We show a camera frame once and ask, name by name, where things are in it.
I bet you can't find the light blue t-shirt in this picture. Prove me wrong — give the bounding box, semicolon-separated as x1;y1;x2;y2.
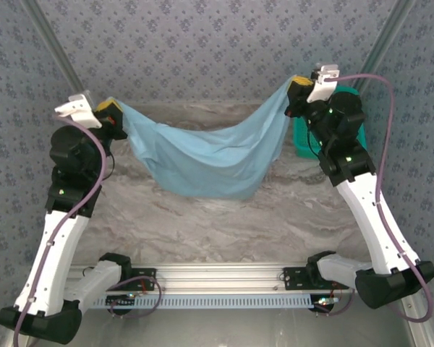
106;75;301;200

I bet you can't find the teal plastic basket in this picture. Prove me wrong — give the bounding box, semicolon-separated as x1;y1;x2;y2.
292;86;368;159

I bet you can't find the black controller board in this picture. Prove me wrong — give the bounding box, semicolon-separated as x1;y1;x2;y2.
312;295;339;314
106;294;137;314

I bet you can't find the grey metal plate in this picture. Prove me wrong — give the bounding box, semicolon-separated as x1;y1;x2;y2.
79;309;413;347

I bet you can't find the aluminium frame post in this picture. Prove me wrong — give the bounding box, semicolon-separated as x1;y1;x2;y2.
21;0;86;95
354;0;417;93

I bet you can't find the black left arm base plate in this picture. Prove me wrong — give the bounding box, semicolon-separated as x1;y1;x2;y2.
129;266;157;291

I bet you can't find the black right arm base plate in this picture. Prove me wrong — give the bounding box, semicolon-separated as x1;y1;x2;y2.
282;266;348;292

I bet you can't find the aluminium cross rail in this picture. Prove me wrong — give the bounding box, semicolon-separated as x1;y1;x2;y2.
67;262;357;294

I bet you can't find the slotted cable duct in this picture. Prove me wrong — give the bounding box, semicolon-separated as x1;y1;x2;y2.
90;294;314;310

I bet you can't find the aluminium lower frame rail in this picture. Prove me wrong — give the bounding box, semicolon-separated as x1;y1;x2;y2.
397;303;434;347

